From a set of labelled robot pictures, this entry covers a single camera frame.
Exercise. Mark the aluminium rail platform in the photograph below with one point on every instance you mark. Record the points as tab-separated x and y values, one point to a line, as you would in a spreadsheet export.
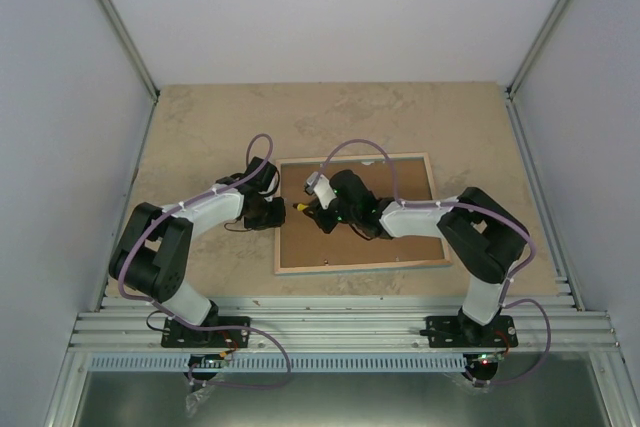
351	324

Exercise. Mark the grey slotted cable duct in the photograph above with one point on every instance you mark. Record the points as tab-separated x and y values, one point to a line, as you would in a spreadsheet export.
276	363

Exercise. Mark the right aluminium corner post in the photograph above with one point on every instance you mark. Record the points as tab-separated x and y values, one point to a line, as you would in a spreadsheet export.
542	38

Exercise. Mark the aluminium corner post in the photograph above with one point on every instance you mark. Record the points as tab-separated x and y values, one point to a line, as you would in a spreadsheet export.
118	27
542	38

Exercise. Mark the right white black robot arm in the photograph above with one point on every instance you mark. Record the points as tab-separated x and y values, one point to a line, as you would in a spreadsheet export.
491	244

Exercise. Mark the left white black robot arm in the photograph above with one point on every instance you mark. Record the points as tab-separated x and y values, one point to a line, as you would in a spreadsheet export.
152	253

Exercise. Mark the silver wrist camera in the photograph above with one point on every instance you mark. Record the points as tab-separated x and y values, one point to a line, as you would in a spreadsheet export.
274	185
319	186

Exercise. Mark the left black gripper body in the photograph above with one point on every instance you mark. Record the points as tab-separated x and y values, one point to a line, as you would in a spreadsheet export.
265	217

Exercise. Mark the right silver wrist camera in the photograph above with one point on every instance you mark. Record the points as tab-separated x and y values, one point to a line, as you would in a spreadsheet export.
319	186

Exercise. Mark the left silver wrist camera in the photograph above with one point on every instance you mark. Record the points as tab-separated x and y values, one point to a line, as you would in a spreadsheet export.
274	185

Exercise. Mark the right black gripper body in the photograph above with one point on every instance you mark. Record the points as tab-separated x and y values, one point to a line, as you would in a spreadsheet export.
327	224

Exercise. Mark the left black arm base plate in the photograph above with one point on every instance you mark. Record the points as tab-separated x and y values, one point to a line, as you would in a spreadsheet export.
234	334

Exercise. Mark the left aluminium corner post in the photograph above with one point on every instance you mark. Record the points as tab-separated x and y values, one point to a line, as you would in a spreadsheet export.
118	27

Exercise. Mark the teal wooden picture frame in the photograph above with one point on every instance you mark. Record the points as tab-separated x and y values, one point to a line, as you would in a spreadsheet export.
302	248

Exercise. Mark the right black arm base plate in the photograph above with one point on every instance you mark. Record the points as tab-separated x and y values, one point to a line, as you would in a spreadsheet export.
450	332

